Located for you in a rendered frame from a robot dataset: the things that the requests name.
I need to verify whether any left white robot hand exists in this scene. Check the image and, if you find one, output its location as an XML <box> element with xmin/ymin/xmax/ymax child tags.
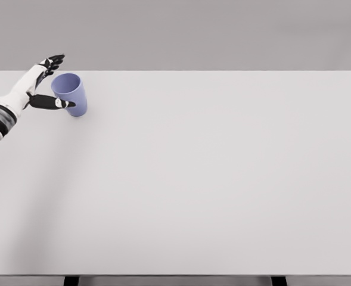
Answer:
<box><xmin>10</xmin><ymin>54</ymin><xmax>76</xmax><ymax>110</ymax></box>

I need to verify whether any blue plastic cup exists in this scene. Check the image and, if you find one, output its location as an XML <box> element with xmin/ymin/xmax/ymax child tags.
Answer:
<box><xmin>50</xmin><ymin>73</ymin><xmax>88</xmax><ymax>117</ymax></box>

